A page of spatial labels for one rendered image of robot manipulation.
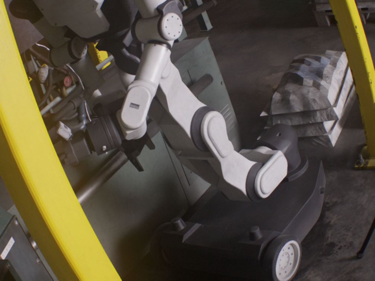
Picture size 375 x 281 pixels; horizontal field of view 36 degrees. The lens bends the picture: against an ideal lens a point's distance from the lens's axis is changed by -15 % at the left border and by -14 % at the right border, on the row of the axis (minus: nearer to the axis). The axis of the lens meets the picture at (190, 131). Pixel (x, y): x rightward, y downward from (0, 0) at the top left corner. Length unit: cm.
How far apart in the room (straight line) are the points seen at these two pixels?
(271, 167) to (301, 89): 85
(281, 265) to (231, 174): 39
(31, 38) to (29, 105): 125
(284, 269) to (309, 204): 31
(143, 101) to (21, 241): 52
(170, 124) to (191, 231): 48
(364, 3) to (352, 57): 213
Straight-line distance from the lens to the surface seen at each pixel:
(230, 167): 221
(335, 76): 319
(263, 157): 241
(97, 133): 161
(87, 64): 205
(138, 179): 264
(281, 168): 238
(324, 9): 477
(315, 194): 241
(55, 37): 198
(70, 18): 178
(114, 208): 253
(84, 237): 116
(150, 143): 227
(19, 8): 191
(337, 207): 254
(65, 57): 199
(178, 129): 205
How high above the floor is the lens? 141
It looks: 23 degrees down
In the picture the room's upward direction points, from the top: 20 degrees counter-clockwise
